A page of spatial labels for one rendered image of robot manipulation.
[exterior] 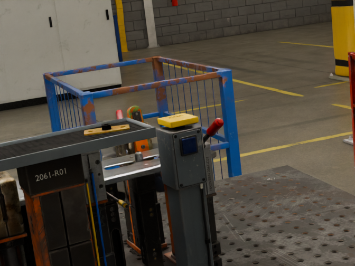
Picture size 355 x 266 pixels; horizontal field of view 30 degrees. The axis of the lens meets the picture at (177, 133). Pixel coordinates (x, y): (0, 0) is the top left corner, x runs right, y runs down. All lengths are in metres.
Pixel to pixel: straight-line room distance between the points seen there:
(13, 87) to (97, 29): 1.42
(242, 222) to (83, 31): 7.59
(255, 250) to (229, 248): 0.08
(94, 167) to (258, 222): 0.76
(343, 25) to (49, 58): 3.92
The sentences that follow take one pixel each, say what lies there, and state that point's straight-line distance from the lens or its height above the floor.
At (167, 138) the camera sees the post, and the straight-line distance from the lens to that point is 1.25.
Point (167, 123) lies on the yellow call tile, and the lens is 1.24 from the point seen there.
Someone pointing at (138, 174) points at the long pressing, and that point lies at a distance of 1.52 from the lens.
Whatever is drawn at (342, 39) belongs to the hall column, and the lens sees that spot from 8.49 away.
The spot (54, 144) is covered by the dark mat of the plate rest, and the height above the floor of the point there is 1.16.
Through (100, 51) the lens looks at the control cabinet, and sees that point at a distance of 9.46.
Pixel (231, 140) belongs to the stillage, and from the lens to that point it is 3.50.
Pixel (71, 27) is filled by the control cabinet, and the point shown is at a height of 0.99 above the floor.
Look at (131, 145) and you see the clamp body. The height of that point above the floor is 1.01.
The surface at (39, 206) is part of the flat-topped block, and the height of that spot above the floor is 1.07.
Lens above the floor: 1.41
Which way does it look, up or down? 13 degrees down
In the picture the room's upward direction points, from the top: 7 degrees counter-clockwise
